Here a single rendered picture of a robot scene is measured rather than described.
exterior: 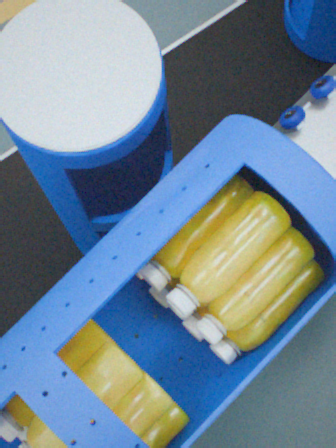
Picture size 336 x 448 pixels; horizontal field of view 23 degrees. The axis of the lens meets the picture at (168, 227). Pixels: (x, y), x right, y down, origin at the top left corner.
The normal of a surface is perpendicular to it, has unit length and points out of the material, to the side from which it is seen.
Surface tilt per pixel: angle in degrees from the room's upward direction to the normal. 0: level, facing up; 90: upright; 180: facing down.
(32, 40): 0
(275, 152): 13
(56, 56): 0
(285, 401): 0
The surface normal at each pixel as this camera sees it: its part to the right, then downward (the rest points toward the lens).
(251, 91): -0.04, -0.25
